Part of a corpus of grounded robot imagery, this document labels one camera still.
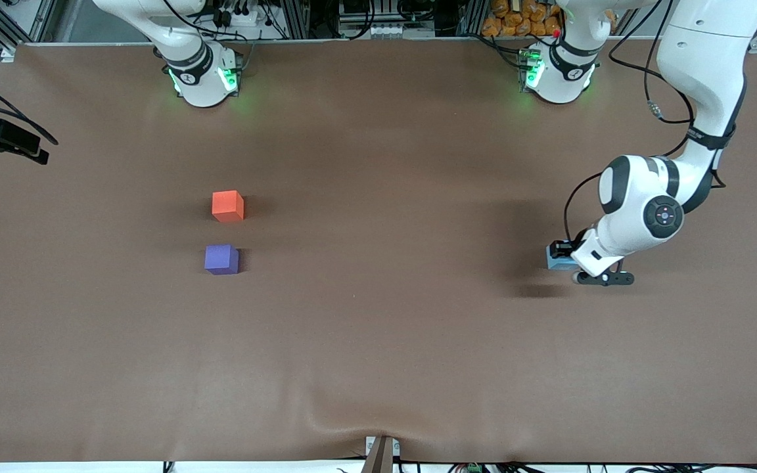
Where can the pile of orange packets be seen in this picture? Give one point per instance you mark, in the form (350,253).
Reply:
(523,16)

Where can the white power strip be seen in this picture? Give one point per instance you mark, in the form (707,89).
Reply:
(240,18)

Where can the blue foam block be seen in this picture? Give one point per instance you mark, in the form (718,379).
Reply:
(559,265)

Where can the purple foam block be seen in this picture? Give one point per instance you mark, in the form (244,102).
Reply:
(221,259)

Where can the table cover sheet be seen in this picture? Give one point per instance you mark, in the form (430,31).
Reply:
(378,328)

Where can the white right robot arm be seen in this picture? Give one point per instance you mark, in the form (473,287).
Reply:
(198,82)

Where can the white connector block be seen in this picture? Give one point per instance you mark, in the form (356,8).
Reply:
(386,29)

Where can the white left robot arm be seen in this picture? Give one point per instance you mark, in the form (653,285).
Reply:
(700,79)

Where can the orange foam block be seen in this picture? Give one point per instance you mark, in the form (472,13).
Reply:
(227,205)

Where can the green terminal connector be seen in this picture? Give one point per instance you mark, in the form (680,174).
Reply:
(474,468)

